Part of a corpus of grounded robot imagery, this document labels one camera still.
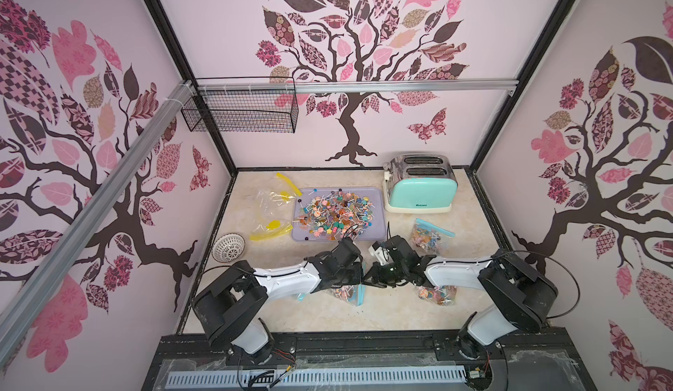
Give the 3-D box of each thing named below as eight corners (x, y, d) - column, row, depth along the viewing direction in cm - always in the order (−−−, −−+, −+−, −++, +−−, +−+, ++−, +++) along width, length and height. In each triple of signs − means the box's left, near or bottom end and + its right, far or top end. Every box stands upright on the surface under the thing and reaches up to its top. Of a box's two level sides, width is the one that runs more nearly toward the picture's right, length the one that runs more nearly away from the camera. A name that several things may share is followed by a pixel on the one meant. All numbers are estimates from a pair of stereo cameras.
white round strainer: (213, 263, 93) (208, 257, 89) (221, 240, 99) (216, 233, 95) (242, 263, 93) (237, 257, 89) (248, 240, 99) (244, 233, 95)
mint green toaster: (386, 214, 106) (392, 186, 93) (382, 183, 118) (387, 154, 104) (447, 214, 106) (462, 186, 93) (437, 183, 117) (449, 153, 104)
